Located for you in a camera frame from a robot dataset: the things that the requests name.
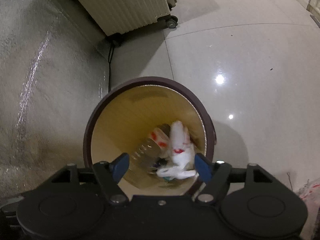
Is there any white plastic bag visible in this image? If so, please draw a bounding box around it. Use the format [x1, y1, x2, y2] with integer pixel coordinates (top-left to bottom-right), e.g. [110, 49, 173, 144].
[297, 178, 320, 205]
[156, 121, 197, 180]

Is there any clear plastic bottle red label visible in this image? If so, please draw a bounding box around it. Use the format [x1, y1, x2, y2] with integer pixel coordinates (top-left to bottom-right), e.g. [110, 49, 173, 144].
[129, 124, 170, 174]

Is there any brown round trash bin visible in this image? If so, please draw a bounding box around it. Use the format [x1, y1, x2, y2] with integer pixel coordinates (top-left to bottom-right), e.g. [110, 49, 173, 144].
[83, 76, 217, 197]

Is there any beige ribbed suitcase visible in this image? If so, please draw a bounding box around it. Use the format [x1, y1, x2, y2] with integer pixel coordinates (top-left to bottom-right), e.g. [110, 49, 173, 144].
[78, 0, 178, 36]

